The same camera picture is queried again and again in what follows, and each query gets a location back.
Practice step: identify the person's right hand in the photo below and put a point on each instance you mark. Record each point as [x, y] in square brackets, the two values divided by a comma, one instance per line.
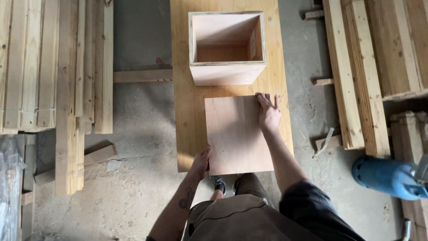
[268, 113]

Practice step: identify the person's left hand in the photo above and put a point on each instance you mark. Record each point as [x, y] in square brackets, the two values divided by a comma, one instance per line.
[200, 164]

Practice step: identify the square plywood panel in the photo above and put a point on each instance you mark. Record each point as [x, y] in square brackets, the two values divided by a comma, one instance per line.
[238, 135]

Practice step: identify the person's black shoe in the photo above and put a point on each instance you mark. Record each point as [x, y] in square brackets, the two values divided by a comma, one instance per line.
[219, 184]

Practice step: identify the large plywood board worktop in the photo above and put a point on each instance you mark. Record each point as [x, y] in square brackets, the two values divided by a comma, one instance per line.
[187, 110]

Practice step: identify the small wood block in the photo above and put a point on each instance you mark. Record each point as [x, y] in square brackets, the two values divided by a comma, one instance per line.
[323, 81]

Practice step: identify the open plywood box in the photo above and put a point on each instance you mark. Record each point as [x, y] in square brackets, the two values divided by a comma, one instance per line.
[227, 49]

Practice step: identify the angled wood offcut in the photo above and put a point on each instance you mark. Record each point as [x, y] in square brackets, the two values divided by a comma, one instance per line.
[99, 154]

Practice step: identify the wooden batten under worktop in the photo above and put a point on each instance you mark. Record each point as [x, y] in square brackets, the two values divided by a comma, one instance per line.
[142, 75]

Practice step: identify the short wood block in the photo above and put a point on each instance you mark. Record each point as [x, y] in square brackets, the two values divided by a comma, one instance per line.
[313, 14]

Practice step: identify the stack of long wooden boards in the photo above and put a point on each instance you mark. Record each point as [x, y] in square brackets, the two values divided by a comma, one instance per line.
[371, 67]

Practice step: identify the blue gas cylinder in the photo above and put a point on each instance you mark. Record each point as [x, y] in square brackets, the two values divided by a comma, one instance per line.
[384, 176]

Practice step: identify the stack of pine timber planks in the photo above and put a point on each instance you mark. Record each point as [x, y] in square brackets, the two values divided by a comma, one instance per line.
[53, 67]

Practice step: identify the clear plastic wrapped bundle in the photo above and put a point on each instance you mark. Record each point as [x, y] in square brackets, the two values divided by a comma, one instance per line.
[10, 190]

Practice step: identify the upright wooden post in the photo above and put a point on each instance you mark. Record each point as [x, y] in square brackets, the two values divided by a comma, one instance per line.
[28, 187]

